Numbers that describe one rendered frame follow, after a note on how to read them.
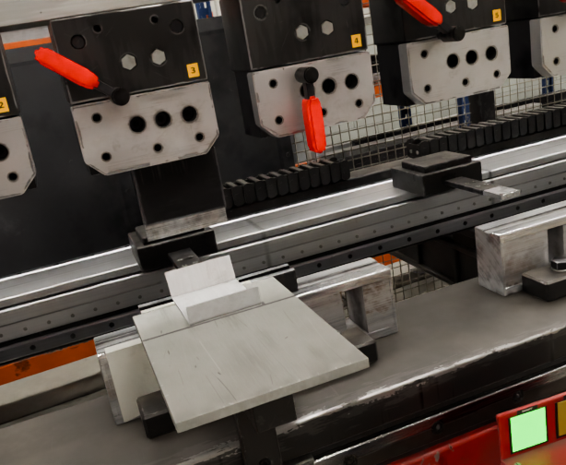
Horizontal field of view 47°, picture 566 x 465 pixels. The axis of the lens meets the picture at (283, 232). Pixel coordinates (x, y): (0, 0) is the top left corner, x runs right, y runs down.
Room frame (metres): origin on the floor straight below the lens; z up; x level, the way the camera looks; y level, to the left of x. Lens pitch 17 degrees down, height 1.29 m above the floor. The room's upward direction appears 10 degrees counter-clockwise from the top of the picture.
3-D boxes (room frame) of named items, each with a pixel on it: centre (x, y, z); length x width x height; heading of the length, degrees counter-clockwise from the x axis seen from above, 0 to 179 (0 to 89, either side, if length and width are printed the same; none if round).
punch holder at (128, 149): (0.76, 0.14, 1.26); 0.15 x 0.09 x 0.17; 108
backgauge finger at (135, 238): (0.93, 0.15, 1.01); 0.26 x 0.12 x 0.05; 18
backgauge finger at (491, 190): (1.08, -0.31, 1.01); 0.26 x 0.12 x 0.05; 18
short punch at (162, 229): (0.77, 0.11, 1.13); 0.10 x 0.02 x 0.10; 108
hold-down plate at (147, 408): (0.73, 0.06, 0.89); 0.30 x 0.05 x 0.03; 108
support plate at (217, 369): (0.63, 0.07, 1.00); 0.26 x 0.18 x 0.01; 18
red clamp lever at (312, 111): (0.76, -0.05, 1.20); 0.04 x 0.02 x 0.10; 18
